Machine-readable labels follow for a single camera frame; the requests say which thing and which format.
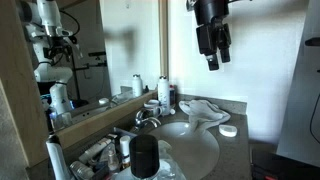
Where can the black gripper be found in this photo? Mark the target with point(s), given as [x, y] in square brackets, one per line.
[211, 11]

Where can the white grey towel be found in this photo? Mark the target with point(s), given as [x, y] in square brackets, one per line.
[203, 111]

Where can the red capped spray can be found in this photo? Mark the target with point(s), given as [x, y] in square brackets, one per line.
[172, 96]

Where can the tall white bottle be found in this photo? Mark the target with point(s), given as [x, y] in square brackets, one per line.
[163, 95]

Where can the white mug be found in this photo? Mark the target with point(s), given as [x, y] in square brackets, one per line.
[153, 107]

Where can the white rounded soap box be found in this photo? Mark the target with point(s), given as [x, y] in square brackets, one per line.
[228, 130]

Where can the chrome faucet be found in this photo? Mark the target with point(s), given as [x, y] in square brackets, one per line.
[146, 120]

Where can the white oval sink basin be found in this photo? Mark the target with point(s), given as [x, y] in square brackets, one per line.
[193, 150]

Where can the grey toiletry tray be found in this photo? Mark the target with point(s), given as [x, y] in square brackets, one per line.
[126, 130]

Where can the clear mouthwash bottle black cap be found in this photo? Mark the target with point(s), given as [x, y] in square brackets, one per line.
[144, 156]

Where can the small bottle with white cap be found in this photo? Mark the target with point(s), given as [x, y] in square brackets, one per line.
[125, 146]

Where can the small glass bottle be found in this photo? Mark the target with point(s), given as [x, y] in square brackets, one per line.
[113, 161]

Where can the white cream tube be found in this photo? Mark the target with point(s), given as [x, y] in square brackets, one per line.
[95, 150]

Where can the silver cylindrical jar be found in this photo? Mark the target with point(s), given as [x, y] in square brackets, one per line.
[81, 170]

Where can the white spray bottle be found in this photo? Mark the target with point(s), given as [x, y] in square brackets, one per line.
[56, 160]

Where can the wood framed wall mirror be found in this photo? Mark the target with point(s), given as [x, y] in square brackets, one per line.
[140, 40]

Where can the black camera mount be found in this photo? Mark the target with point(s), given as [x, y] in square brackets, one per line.
[313, 41]

